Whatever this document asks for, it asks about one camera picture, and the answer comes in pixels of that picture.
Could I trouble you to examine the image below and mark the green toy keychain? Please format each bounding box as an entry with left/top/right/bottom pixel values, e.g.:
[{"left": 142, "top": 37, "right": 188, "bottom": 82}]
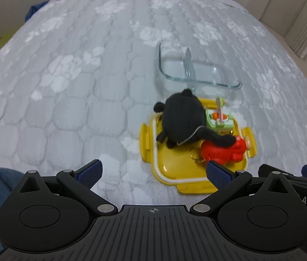
[{"left": 205, "top": 96, "right": 235, "bottom": 134}]

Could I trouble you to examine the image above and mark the beige curtain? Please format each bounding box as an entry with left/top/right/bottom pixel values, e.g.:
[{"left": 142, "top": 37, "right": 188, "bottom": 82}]
[{"left": 259, "top": 0, "right": 307, "bottom": 59}]

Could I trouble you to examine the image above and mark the clear glass divided container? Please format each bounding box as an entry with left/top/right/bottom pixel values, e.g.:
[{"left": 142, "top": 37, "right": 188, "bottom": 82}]
[{"left": 156, "top": 40, "right": 243, "bottom": 98}]

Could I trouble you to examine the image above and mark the yellow plastic container lid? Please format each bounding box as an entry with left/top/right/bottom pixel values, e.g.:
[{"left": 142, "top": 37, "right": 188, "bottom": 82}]
[{"left": 139, "top": 98, "right": 258, "bottom": 195}]

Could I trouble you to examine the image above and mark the dark blue cloth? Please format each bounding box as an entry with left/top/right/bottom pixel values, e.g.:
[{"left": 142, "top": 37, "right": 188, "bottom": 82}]
[{"left": 24, "top": 0, "right": 50, "bottom": 22}]

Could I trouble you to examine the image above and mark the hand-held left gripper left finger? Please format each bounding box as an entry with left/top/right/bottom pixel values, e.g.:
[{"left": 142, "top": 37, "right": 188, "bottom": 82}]
[{"left": 20, "top": 160, "right": 118, "bottom": 215}]

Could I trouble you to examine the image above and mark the black plush toy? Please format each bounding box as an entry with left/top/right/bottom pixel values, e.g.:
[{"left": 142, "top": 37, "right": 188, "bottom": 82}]
[{"left": 153, "top": 89, "right": 238, "bottom": 149}]

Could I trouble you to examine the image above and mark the red figure keychain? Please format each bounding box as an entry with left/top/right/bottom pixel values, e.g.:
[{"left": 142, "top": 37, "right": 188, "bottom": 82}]
[{"left": 190, "top": 134, "right": 253, "bottom": 166}]

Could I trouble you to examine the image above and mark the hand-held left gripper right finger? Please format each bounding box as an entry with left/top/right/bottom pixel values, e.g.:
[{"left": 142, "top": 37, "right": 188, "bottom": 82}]
[{"left": 193, "top": 160, "right": 297, "bottom": 215}]

